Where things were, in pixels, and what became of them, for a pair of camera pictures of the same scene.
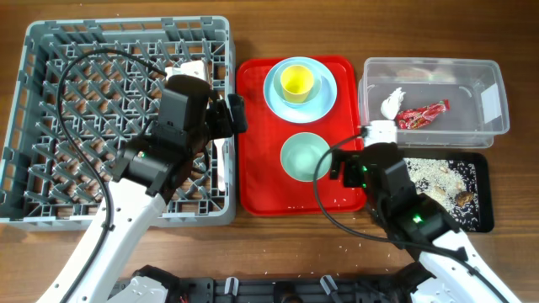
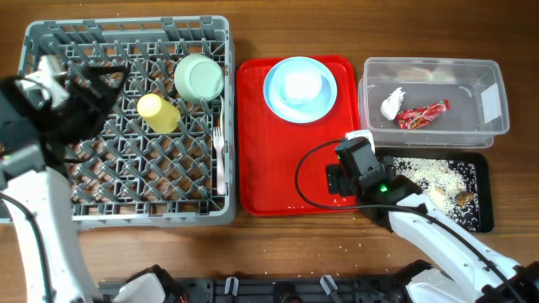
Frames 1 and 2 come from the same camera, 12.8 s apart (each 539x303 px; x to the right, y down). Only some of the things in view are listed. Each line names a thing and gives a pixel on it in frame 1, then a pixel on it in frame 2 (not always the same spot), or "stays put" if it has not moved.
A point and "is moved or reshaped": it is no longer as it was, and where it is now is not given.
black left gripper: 225,126 → 93,108
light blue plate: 312,112 stays put
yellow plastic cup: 296,82 → 160,116
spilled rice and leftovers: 451,184 stays put
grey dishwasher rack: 108,101 stays put
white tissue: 391,106 stays put
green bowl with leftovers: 301,155 is moved or reshaped
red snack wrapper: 417,117 stays put
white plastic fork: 221,181 stays put
